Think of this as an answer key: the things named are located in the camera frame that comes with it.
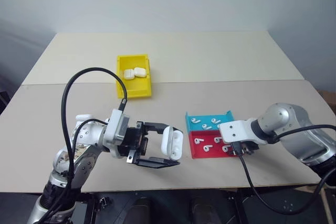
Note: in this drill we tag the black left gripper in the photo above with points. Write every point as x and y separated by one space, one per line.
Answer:
134 140

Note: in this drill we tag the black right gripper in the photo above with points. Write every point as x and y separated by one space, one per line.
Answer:
249 147

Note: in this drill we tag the white earbud case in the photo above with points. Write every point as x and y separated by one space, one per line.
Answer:
129 74
172 142
140 72

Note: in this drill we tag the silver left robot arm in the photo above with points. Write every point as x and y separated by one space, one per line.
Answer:
86 155

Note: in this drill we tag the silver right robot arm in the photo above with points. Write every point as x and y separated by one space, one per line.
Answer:
296 132

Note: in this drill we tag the yellow plastic bin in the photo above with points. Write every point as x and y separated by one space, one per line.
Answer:
136 89

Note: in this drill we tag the closed white earbud case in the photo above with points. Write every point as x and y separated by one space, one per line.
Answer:
140 72
129 74

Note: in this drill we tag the white earbud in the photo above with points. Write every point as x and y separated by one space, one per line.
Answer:
205 126
197 140
215 120
194 121
217 139
207 148
225 148

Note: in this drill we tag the red plastic tray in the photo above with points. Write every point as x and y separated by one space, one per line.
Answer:
199 153

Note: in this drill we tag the teal plastic tray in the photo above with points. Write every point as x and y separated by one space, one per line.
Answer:
210 115

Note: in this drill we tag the dark rounded shape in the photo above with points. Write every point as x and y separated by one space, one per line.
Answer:
206 211

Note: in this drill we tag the brown cardboard box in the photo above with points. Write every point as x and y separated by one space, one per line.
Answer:
328 98

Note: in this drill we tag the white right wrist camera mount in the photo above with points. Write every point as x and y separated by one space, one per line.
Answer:
236 130

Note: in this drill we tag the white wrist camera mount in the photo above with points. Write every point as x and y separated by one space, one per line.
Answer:
236 130
113 127

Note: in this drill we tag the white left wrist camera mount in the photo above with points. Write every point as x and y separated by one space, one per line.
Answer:
113 127

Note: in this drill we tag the black table frame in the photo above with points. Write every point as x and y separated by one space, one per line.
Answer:
241 203

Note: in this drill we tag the dark object at wall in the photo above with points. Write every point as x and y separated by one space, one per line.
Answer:
2 99

